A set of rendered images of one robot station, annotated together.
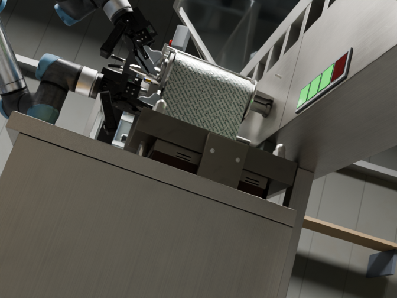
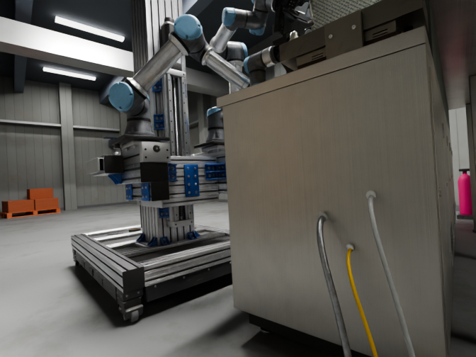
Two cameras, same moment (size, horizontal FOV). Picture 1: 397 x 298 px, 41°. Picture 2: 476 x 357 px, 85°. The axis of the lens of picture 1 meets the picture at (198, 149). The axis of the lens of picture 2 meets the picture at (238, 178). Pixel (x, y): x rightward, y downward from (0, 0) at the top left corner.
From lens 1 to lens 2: 0.61 m
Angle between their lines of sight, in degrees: 51
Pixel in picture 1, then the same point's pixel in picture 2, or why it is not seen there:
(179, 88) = (322, 14)
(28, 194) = (236, 134)
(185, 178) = (312, 69)
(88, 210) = (265, 125)
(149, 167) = (286, 79)
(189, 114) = not seen: hidden behind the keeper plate
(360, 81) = not seen: outside the picture
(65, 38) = not seen: hidden behind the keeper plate
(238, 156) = (353, 24)
